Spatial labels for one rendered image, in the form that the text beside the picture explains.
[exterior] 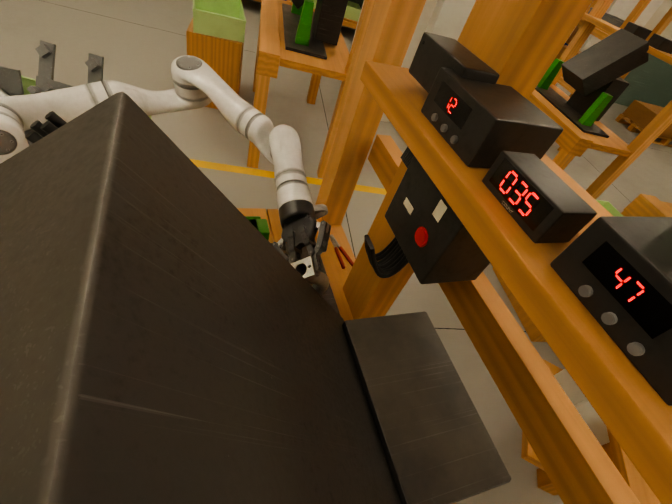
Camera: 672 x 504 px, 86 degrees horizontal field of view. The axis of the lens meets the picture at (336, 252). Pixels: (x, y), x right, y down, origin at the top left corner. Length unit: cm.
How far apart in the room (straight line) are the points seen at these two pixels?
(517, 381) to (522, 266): 36
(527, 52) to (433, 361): 52
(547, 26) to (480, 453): 64
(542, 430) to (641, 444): 36
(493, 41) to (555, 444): 66
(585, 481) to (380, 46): 98
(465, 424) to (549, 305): 30
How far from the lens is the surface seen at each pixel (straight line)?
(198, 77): 100
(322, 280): 74
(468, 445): 65
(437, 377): 67
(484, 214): 48
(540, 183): 49
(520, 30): 67
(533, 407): 76
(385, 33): 105
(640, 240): 44
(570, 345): 43
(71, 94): 102
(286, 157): 81
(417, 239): 61
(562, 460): 76
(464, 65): 64
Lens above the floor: 176
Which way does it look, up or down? 44 degrees down
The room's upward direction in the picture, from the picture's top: 22 degrees clockwise
